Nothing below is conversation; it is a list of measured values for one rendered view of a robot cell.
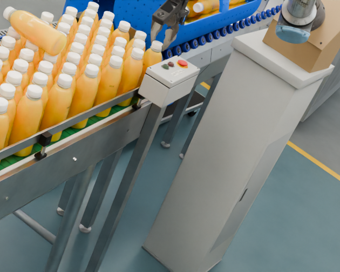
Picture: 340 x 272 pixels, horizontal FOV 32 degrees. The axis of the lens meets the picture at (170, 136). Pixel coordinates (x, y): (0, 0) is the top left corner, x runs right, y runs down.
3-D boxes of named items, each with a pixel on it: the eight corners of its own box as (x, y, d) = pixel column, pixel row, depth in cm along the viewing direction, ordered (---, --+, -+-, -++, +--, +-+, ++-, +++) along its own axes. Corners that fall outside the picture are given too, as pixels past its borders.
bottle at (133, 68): (111, 104, 204) (128, 58, 194) (109, 93, 209) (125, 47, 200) (130, 108, 206) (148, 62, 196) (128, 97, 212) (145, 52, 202)
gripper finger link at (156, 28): (159, 42, 213) (171, 21, 208) (150, 45, 209) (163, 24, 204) (153, 36, 214) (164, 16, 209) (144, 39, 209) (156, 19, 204)
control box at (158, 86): (190, 93, 209) (201, 68, 204) (161, 108, 193) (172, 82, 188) (167, 79, 212) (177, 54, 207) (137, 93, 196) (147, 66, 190)
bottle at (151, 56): (141, 85, 222) (157, 41, 213) (152, 96, 218) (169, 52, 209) (126, 87, 217) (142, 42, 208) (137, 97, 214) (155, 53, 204)
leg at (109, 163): (93, 230, 283) (134, 124, 251) (85, 235, 279) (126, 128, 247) (83, 223, 285) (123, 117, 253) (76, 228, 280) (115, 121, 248)
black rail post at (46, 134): (46, 156, 168) (53, 134, 164) (39, 160, 166) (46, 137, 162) (40, 152, 169) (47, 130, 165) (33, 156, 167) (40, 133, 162)
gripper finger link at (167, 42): (176, 51, 211) (181, 26, 207) (168, 54, 206) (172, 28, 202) (168, 48, 212) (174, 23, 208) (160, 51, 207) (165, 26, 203)
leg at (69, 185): (70, 213, 287) (108, 107, 255) (63, 218, 283) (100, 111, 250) (61, 206, 289) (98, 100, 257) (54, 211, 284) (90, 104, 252)
